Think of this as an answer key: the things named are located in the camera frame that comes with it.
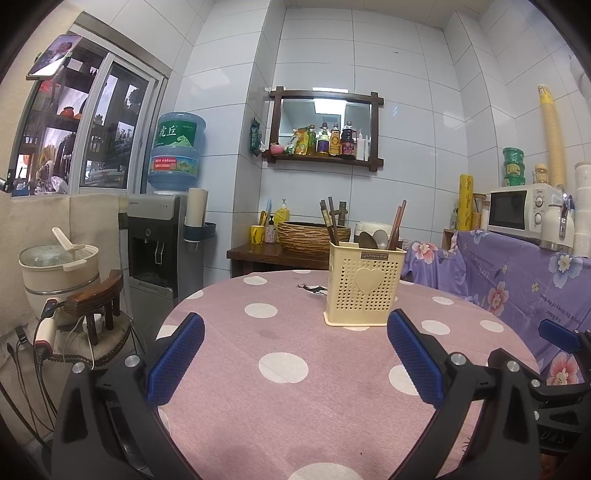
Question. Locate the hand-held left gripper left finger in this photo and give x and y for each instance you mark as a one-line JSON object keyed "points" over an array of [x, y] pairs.
{"points": [[178, 360]]}

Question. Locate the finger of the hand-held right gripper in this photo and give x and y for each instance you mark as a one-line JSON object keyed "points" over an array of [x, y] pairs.
{"points": [[533, 379], [556, 333]]}

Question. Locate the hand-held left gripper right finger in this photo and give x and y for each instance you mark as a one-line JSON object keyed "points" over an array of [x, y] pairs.
{"points": [[415, 362]]}

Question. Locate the cream perforated utensil holder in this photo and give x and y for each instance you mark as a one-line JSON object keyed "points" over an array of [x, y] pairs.
{"points": [[346, 286]]}

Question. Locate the black chopstick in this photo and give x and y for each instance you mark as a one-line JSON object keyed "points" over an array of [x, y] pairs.
{"points": [[325, 217]]}

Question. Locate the white power adapter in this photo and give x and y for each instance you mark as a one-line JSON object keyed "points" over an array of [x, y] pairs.
{"points": [[92, 324]]}

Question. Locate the purple floral cloth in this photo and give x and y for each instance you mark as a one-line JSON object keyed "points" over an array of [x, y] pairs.
{"points": [[498, 258]]}

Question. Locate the white thermos bottle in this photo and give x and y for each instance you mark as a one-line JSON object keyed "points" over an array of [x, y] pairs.
{"points": [[550, 224]]}

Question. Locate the small dark wooden stool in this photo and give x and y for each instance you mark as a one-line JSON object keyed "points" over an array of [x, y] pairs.
{"points": [[92, 290]]}

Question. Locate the pink polka dot tablecloth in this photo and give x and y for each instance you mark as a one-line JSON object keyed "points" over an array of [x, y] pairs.
{"points": [[277, 415]]}

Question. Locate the light wooden box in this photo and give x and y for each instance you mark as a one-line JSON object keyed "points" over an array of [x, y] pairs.
{"points": [[449, 239]]}

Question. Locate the white container stack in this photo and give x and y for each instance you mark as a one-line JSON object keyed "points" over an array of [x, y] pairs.
{"points": [[583, 207]]}

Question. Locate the white microwave oven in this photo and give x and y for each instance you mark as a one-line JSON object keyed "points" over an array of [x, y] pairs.
{"points": [[508, 210]]}

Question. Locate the dark wooden washstand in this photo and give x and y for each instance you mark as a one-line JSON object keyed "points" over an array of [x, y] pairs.
{"points": [[258, 253]]}

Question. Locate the white red handheld device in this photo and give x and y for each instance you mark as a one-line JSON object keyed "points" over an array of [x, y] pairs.
{"points": [[44, 334]]}

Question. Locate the white rice cooker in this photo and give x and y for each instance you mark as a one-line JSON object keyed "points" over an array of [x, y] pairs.
{"points": [[369, 226]]}

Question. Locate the cream electric cooking pot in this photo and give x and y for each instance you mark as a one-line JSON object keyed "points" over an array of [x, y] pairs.
{"points": [[55, 281]]}

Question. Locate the yellow mug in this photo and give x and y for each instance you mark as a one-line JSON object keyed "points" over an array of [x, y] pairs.
{"points": [[256, 234]]}

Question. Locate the paper cup tube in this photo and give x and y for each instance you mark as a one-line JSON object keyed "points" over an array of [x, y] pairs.
{"points": [[196, 207]]}

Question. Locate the grey water dispenser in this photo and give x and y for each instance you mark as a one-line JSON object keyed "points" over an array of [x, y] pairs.
{"points": [[152, 207]]}

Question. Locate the pink patterned pump bottle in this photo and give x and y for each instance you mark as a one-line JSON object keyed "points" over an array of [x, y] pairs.
{"points": [[270, 233]]}

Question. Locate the green instant noodle cup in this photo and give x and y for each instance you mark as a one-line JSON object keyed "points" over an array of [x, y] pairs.
{"points": [[513, 154], [514, 169], [515, 181]]}

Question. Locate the yellow wrap roll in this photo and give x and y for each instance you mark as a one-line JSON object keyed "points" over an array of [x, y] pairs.
{"points": [[466, 203]]}

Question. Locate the yellowish jar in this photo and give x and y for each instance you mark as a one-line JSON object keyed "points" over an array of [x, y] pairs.
{"points": [[542, 174]]}

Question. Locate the bronze faucet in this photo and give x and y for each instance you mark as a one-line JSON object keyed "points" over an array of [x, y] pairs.
{"points": [[342, 214]]}

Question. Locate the white rice paddle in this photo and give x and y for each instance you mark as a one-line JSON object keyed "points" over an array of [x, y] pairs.
{"points": [[62, 237]]}

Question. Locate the woven pattern wash basin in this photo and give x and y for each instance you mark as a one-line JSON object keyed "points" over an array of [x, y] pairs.
{"points": [[300, 237]]}

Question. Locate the blue toothbrush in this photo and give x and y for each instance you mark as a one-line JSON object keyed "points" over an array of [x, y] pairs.
{"points": [[268, 207]]}

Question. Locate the yellow soap pump bottle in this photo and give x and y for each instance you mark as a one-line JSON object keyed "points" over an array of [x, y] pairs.
{"points": [[282, 214]]}

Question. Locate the tall yellow cup stack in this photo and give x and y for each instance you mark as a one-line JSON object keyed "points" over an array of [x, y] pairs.
{"points": [[551, 134]]}

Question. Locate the blue water jug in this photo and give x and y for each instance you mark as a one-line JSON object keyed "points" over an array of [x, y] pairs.
{"points": [[175, 152]]}

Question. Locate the white squeeze bottle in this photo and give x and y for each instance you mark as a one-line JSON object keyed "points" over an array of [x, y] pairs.
{"points": [[367, 148], [359, 146]]}

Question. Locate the dark soy sauce bottle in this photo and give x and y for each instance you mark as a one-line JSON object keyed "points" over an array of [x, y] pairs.
{"points": [[347, 140]]}

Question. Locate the sauce bottle yellow label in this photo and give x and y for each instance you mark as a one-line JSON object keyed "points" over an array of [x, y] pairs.
{"points": [[334, 140]]}

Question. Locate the hanging green packet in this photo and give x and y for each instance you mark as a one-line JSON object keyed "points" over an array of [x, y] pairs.
{"points": [[255, 136]]}

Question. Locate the oil bottle purple label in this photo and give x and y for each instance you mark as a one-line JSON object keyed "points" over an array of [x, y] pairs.
{"points": [[323, 140]]}

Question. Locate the sliding aluminium window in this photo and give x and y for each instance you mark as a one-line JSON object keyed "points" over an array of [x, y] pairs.
{"points": [[90, 134]]}

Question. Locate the green glass bottle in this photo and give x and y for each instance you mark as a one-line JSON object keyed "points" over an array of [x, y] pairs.
{"points": [[313, 140]]}

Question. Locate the yellow seasoning packet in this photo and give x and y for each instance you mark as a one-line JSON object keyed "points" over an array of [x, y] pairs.
{"points": [[302, 143]]}

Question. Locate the wood framed mirror shelf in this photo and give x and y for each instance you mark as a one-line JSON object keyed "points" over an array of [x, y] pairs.
{"points": [[323, 108]]}

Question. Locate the mounted smartphone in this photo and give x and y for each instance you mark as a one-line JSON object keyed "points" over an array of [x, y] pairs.
{"points": [[53, 55]]}

